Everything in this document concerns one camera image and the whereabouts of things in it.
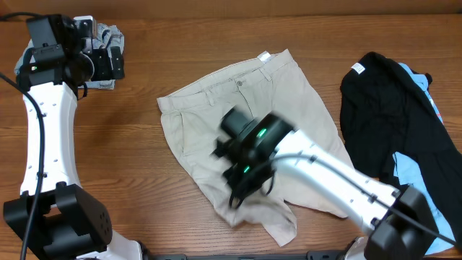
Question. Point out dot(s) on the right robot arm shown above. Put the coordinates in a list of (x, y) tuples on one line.
[(395, 224)]

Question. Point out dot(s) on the beige khaki shorts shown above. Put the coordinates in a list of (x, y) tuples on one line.
[(191, 119)]

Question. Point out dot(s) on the light blue shirt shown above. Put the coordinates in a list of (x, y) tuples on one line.
[(407, 170)]

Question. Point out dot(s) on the folded light blue jeans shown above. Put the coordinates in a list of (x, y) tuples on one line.
[(104, 43)]

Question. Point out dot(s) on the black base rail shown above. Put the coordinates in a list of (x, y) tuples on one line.
[(310, 255)]

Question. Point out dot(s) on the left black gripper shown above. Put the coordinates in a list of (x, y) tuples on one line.
[(109, 63)]

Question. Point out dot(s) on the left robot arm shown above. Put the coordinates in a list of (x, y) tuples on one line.
[(54, 216)]

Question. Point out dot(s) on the black garment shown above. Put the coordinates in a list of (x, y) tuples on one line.
[(383, 111)]

